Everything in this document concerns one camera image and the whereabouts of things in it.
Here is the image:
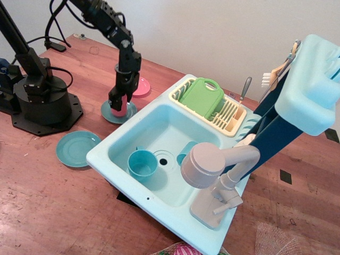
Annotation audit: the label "pink ball in net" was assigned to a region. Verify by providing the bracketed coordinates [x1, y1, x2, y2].
[172, 244, 201, 255]

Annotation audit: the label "white dish brush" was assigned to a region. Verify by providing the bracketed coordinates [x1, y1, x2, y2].
[258, 72, 271, 103]

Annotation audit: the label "pink plastic cup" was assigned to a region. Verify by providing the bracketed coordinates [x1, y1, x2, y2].
[111, 95, 128, 118]

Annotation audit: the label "white mesh net bag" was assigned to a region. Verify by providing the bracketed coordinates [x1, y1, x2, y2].
[255, 223, 302, 254]

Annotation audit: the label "teal plate near sink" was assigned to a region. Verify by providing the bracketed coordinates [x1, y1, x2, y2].
[55, 131, 101, 168]

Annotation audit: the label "light blue toy sink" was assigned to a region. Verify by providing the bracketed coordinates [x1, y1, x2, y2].
[86, 74, 262, 255]

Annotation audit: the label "dark blue shelf posts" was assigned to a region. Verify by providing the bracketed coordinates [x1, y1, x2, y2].
[244, 74, 302, 177]

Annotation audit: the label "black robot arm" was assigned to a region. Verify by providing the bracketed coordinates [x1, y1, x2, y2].
[1, 1, 142, 112]

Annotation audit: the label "teal saucer under cup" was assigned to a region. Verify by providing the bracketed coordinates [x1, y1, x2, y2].
[101, 100, 138, 124]

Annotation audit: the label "light blue upper shelf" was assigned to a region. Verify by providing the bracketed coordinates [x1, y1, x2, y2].
[274, 35, 339, 136]

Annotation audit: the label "black cables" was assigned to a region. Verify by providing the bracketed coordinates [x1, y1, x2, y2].
[7, 0, 74, 92]

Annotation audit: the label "grey toy faucet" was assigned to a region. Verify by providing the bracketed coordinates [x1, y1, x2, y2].
[181, 142, 260, 229]

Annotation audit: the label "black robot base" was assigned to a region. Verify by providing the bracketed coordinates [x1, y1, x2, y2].
[11, 76, 83, 137]

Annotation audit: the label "teal cup with handle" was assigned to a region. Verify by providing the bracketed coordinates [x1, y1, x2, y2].
[127, 146, 158, 182]

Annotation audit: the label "teal cup lying down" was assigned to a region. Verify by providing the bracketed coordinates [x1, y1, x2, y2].
[176, 141, 197, 166]

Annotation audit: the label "blue clamp device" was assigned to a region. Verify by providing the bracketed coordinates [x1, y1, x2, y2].
[0, 57, 22, 114]

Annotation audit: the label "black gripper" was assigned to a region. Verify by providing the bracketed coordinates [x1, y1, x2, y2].
[108, 65, 140, 111]

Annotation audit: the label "cream dish rack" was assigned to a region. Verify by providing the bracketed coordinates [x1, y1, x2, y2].
[169, 78, 247, 137]

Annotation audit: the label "pink plastic plate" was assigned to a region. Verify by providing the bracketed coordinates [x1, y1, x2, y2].
[133, 77, 151, 98]

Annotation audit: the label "grey handled utensil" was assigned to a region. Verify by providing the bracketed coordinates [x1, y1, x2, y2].
[239, 76, 252, 106]

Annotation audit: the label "green cutting board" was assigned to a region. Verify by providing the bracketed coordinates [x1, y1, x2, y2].
[179, 78, 224, 119]

